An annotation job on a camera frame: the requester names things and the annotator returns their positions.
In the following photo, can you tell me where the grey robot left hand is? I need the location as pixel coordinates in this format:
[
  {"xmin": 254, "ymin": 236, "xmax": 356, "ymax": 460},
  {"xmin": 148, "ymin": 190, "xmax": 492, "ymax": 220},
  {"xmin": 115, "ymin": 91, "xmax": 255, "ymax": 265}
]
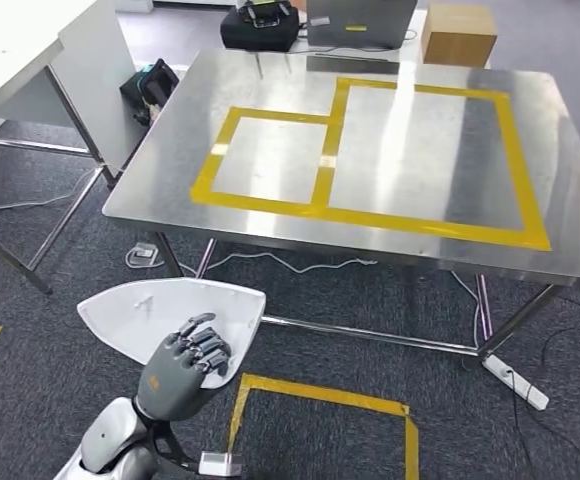
[{"xmin": 135, "ymin": 312, "xmax": 233, "ymax": 423}]

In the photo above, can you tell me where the white plastic car body part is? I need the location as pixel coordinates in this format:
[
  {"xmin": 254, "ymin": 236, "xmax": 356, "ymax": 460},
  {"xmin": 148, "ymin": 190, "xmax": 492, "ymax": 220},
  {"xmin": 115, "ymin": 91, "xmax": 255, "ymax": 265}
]
[{"xmin": 76, "ymin": 277, "xmax": 267, "ymax": 390}]

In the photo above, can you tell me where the stainless steel workbench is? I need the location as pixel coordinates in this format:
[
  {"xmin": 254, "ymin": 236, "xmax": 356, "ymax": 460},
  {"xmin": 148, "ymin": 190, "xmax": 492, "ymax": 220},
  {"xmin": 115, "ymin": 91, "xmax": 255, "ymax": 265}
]
[{"xmin": 102, "ymin": 47, "xmax": 580, "ymax": 372}]

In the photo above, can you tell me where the metal floor socket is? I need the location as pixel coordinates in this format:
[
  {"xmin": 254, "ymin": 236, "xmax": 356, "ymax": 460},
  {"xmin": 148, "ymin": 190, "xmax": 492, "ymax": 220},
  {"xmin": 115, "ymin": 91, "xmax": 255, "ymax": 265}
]
[{"xmin": 132, "ymin": 242, "xmax": 160, "ymax": 268}]

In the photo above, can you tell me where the black and teal backpack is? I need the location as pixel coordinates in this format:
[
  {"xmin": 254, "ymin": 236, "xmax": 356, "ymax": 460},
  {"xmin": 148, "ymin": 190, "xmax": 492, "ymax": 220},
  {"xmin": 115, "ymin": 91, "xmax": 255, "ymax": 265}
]
[{"xmin": 119, "ymin": 58, "xmax": 181, "ymax": 127}]

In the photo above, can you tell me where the white topped steel table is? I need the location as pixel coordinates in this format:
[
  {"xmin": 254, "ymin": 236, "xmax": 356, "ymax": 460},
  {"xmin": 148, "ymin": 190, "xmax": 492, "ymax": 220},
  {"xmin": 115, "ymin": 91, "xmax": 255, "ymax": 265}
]
[{"xmin": 0, "ymin": 0, "xmax": 148, "ymax": 296}]

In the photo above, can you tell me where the black carrying case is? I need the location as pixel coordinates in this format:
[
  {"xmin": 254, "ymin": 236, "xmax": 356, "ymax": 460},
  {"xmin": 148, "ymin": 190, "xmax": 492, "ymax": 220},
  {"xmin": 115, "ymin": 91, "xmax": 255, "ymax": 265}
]
[{"xmin": 220, "ymin": 3, "xmax": 301, "ymax": 53}]

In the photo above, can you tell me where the black remote controller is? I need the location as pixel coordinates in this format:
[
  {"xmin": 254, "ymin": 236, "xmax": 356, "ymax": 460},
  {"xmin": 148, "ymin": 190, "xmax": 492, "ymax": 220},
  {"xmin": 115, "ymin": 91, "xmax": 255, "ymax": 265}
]
[{"xmin": 237, "ymin": 0, "xmax": 291, "ymax": 29}]

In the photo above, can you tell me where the grey laptop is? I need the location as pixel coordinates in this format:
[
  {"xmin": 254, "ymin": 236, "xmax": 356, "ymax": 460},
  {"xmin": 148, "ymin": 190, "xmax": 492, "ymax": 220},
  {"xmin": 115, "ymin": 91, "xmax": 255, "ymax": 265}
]
[{"xmin": 306, "ymin": 0, "xmax": 418, "ymax": 51}]

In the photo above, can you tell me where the white power strip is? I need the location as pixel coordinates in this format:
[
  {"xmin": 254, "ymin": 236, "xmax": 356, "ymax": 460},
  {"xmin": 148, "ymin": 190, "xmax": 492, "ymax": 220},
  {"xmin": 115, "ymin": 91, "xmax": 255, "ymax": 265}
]
[{"xmin": 482, "ymin": 354, "xmax": 550, "ymax": 412}]

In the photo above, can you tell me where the brown cardboard box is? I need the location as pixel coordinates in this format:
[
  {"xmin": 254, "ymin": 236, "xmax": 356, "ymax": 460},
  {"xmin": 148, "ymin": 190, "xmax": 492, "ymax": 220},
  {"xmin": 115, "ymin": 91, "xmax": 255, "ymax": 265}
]
[{"xmin": 421, "ymin": 3, "xmax": 498, "ymax": 69}]

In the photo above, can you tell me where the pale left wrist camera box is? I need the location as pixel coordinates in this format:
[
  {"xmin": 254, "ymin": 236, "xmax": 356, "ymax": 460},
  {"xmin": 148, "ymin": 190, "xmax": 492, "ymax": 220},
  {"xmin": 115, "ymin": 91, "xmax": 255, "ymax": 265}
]
[{"xmin": 199, "ymin": 451, "xmax": 243, "ymax": 478}]

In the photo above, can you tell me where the black floor cable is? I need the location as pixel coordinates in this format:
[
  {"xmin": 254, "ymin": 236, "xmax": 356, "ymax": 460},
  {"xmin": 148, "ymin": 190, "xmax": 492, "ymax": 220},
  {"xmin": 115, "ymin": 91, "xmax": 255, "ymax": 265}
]
[{"xmin": 507, "ymin": 294, "xmax": 580, "ymax": 480}]

